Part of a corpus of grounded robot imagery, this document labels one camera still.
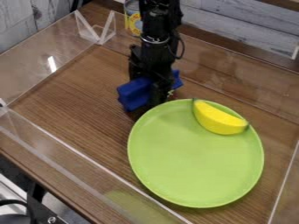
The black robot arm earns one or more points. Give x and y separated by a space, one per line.
162 17

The yellow banana slice toy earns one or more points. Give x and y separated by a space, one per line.
215 120

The black clamp with cable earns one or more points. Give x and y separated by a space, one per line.
22 211

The blue block object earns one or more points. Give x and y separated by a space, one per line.
134 94

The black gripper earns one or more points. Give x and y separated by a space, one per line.
151 61

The yellow labelled tin can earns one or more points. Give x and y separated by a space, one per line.
134 23

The green round plate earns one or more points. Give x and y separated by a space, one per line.
187 165

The clear acrylic triangle bracket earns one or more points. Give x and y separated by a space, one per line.
95 33

